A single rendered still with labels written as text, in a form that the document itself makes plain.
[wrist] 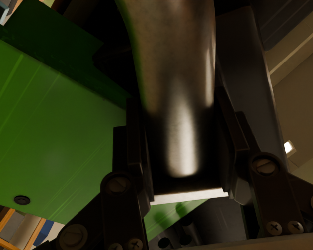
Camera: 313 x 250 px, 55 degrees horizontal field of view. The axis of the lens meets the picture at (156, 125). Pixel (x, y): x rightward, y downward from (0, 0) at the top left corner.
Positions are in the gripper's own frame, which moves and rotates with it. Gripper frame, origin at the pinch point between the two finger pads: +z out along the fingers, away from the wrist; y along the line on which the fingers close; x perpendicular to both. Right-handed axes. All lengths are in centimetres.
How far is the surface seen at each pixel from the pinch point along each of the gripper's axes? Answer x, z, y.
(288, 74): -430, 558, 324
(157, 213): -9.7, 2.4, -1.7
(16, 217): -476, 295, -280
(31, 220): -548, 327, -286
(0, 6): -2.3, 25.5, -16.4
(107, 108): 0.2, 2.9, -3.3
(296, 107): -413, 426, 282
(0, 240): -455, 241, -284
